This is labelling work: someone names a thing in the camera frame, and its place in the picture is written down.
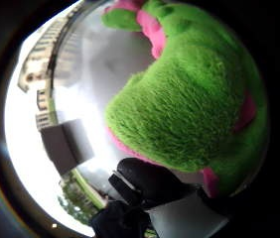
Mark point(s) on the green and pink plush toy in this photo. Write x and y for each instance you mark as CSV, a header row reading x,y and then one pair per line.
x,y
186,99

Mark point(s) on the grey cardboard box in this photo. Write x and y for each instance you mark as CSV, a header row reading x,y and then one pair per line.
x,y
65,145

